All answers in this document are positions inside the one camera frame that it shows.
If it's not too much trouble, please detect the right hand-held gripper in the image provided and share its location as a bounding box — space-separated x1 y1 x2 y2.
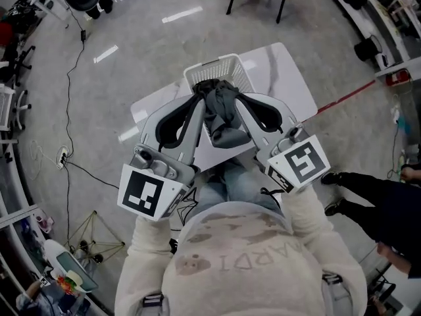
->
235 92 332 194

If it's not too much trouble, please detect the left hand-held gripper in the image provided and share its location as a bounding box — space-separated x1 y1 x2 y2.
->
117 94 207 222

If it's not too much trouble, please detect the dark grey laundry garment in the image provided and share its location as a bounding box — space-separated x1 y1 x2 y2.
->
203 80 255 149

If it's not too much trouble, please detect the black laundry garment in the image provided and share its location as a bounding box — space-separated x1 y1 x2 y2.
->
191 79 220 95

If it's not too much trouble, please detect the white plastic laundry basket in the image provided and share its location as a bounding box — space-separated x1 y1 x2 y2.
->
183 53 256 147

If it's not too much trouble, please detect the person's left forearm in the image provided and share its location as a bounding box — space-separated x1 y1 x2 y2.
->
126 214 177 266

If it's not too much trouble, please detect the person's right forearm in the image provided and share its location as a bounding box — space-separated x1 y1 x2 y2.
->
281 184 343 253

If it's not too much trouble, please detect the white marble table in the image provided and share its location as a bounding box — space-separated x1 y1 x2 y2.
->
130 42 318 173

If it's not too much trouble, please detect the person's right leg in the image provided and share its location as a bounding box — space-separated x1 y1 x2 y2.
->
223 161 284 215

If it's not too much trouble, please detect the person's leg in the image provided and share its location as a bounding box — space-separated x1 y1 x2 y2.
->
223 161 284 215
193 172 228 211

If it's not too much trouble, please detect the person's left leg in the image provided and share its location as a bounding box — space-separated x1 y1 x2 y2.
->
193 172 228 211

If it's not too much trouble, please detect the red floor tape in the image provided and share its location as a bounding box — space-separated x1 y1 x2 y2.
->
301 79 376 124

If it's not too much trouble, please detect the white power strip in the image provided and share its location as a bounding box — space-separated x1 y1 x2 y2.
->
55 145 71 170

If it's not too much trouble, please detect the black waste bin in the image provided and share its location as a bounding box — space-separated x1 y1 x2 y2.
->
354 34 384 63

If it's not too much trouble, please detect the red fire extinguisher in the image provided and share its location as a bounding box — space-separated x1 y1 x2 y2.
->
385 70 412 87

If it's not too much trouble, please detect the person's cream fleece sweater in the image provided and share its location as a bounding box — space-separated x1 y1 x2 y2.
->
114 202 368 316

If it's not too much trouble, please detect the white shelf unit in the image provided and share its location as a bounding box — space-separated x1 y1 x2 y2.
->
315 0 421 78

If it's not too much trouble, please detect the white office chair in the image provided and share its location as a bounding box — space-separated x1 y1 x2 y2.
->
0 84 32 133

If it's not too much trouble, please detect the black office chair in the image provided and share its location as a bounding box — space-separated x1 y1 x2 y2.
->
3 44 37 86

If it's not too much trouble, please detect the teal tray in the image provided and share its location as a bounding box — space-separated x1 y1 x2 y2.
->
55 251 99 292

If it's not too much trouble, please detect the black chair base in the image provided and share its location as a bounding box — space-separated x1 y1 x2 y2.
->
366 268 397 309

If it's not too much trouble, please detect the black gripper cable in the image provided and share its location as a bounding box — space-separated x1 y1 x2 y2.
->
260 187 284 210
176 188 199 224

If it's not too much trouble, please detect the black floor cable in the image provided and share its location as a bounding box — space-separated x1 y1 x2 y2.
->
64 0 87 154
64 160 120 190

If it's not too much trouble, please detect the green floor cable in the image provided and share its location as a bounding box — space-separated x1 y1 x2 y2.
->
387 123 406 179

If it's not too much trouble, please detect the gold wire frame stand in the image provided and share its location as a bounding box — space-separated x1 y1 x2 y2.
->
64 210 126 263

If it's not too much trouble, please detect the white floor cable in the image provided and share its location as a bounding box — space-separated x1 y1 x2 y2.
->
30 139 59 180

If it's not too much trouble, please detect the grey backpack strap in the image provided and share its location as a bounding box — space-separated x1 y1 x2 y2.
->
321 273 345 316
141 293 165 316

